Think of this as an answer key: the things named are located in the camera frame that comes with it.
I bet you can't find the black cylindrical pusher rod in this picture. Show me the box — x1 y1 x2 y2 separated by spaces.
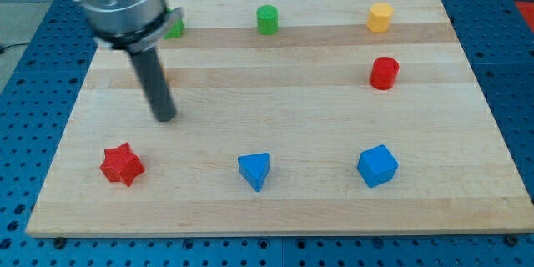
128 47 177 122

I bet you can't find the green block behind arm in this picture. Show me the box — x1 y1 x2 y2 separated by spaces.
164 8 184 39

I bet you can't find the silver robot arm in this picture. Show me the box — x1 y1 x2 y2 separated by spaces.
74 0 183 122

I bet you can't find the red star block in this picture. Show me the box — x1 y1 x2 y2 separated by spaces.
100 143 145 187

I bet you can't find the blue triangle block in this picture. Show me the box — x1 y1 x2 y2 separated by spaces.
237 153 270 192

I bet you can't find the green cylinder block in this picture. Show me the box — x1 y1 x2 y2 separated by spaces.
256 5 279 35

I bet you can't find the wooden board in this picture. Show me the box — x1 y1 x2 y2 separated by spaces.
27 0 533 238

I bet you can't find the yellow hexagon block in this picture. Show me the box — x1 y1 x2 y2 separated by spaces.
366 3 394 33

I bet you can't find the red cylinder block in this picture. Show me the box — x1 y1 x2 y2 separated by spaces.
369 57 400 90

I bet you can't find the blue cube block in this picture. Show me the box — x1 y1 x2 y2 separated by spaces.
356 144 399 188

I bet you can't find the black cable on floor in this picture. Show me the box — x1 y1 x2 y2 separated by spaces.
0 43 28 55

